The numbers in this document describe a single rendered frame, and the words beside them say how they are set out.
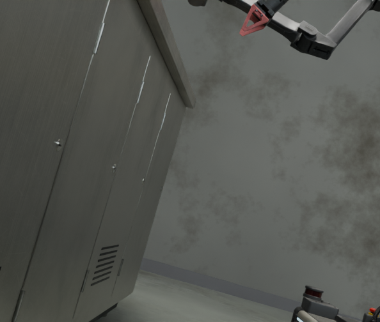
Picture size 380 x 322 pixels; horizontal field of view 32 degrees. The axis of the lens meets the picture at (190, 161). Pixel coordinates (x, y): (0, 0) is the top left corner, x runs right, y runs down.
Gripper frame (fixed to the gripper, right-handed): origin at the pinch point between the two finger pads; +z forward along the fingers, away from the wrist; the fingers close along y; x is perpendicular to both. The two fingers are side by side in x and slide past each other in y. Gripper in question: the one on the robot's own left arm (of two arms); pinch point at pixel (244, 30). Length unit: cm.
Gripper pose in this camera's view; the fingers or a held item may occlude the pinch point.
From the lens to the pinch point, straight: 210.7
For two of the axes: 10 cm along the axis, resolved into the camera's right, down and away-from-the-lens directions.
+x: 7.0, 7.1, -0.1
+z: -7.1, 7.0, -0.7
